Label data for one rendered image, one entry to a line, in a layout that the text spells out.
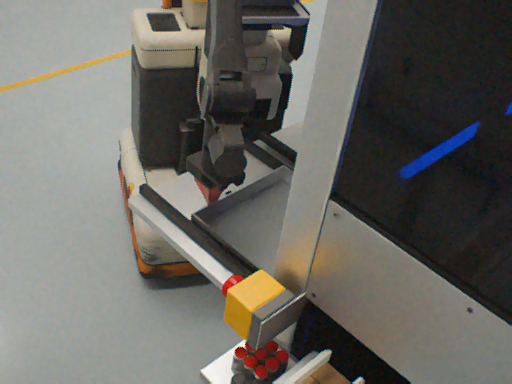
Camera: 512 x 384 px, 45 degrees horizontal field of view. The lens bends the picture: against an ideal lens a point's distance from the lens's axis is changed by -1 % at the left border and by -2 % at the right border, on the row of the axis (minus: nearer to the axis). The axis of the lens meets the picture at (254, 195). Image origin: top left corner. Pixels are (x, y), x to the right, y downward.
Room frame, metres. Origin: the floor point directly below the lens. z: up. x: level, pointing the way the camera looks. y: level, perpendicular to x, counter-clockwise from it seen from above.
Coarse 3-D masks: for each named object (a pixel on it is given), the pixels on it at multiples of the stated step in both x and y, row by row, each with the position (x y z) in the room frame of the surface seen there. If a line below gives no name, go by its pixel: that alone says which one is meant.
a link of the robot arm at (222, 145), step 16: (208, 96) 0.91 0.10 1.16; (256, 96) 0.94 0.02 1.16; (208, 112) 0.92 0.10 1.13; (224, 112) 0.93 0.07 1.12; (240, 112) 0.95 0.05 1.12; (224, 128) 0.89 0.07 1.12; (240, 128) 0.90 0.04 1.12; (208, 144) 0.89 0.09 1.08; (224, 144) 0.85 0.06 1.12; (240, 144) 0.86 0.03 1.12; (224, 160) 0.85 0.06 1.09; (240, 160) 0.85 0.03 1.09; (224, 176) 0.85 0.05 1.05
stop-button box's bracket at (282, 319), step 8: (304, 296) 0.63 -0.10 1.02; (288, 304) 0.61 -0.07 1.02; (296, 304) 0.62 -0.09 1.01; (280, 312) 0.59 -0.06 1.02; (288, 312) 0.61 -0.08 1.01; (296, 312) 0.63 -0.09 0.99; (272, 320) 0.58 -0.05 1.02; (280, 320) 0.60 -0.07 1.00; (288, 320) 0.61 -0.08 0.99; (296, 320) 0.63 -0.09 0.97; (264, 328) 0.57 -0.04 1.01; (272, 328) 0.59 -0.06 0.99; (280, 328) 0.60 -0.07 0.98; (264, 336) 0.57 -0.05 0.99; (272, 336) 0.59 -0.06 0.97; (264, 344) 0.58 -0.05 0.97
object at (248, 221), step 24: (288, 168) 1.09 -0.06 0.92; (240, 192) 0.99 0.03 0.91; (264, 192) 1.04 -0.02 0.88; (288, 192) 1.05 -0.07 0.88; (192, 216) 0.89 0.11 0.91; (216, 216) 0.94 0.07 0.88; (240, 216) 0.95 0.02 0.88; (264, 216) 0.96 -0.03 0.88; (216, 240) 0.85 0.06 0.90; (240, 240) 0.88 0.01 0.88; (264, 240) 0.89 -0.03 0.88; (264, 264) 0.83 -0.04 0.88
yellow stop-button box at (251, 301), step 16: (256, 272) 0.66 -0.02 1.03; (240, 288) 0.62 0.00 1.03; (256, 288) 0.62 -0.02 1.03; (272, 288) 0.63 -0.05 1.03; (240, 304) 0.59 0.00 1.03; (256, 304) 0.59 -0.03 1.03; (272, 304) 0.60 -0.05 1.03; (224, 320) 0.61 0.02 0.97; (240, 320) 0.59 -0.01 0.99; (256, 320) 0.57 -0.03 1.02; (240, 336) 0.59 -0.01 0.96; (256, 336) 0.57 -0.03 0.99
